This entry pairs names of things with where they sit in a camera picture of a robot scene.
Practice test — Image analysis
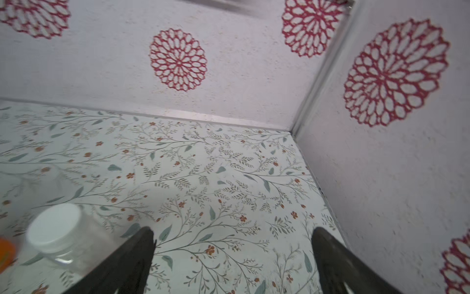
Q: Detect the small white bottle cap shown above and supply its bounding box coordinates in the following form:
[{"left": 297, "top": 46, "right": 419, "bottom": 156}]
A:
[{"left": 26, "top": 203, "right": 84, "bottom": 254}]

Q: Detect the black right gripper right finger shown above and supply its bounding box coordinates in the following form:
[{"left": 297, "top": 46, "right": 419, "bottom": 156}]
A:
[{"left": 311, "top": 227, "right": 400, "bottom": 294}]

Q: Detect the white bottle orange base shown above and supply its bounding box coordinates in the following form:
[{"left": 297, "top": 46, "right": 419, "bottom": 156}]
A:
[{"left": 0, "top": 238, "right": 17, "bottom": 273}]

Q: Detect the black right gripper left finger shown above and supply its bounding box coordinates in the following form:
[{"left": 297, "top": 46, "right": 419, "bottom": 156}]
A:
[{"left": 64, "top": 227, "right": 156, "bottom": 294}]

